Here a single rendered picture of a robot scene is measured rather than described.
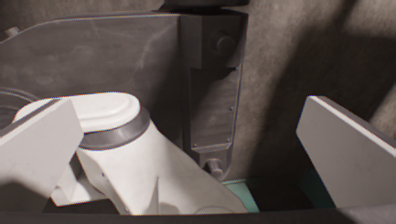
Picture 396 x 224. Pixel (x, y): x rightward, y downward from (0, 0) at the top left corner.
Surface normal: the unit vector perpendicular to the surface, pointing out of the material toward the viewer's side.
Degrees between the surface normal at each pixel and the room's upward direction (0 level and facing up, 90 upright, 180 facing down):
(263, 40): 0
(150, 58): 0
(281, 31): 0
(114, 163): 90
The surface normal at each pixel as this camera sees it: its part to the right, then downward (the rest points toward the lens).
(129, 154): 0.00, -0.85
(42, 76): 0.22, 0.51
